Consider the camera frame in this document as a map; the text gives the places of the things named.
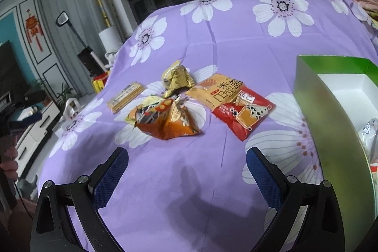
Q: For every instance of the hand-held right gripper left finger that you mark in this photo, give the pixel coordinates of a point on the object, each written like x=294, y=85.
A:
x=110, y=178

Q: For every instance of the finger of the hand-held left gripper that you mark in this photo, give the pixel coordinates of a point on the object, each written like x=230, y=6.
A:
x=32, y=98
x=26, y=120

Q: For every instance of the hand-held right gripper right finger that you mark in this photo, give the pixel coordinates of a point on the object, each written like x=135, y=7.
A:
x=264, y=178

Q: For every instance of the red snack packet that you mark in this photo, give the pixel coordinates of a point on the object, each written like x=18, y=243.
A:
x=236, y=119

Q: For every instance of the orange snack packet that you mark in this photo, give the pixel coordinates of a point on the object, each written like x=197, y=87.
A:
x=165, y=125

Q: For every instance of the clear yellow biscuit bar packet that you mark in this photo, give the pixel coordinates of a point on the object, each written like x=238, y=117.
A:
x=125, y=97

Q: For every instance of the green cardboard box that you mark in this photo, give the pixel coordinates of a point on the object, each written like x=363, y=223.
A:
x=324, y=122

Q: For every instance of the pale yellow snack packet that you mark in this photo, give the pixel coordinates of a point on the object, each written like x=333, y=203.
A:
x=152, y=99

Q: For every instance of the yellow rice cracker packet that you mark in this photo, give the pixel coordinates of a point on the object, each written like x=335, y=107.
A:
x=206, y=89

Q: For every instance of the white snack packet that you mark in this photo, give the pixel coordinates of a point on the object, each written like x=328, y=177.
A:
x=370, y=129

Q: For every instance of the gold triangular snack packet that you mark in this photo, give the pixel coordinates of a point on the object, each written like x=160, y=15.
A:
x=177, y=77

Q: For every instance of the person's left hand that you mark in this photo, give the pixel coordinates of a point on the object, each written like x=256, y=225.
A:
x=7, y=163

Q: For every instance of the white television cabinet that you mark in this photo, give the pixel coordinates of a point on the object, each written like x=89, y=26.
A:
x=38, y=134

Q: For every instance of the green potted plant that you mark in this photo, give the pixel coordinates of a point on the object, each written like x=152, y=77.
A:
x=63, y=92

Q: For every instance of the black television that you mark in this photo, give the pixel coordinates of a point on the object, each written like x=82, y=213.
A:
x=11, y=69

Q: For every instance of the white plastic bag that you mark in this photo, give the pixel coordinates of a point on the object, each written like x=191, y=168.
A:
x=71, y=108

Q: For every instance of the black box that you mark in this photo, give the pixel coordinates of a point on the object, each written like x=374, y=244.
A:
x=88, y=61

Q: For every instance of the yellow and red box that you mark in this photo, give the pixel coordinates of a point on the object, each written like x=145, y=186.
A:
x=99, y=82

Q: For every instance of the black stand with oval head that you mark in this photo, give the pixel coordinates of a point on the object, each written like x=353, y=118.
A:
x=63, y=18

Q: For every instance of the white cylinder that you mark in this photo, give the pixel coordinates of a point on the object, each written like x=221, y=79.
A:
x=109, y=38

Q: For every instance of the purple floral bedsheet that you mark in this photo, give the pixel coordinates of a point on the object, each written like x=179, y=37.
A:
x=206, y=33

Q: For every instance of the red knot wall decoration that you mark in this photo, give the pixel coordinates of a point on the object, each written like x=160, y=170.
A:
x=34, y=27

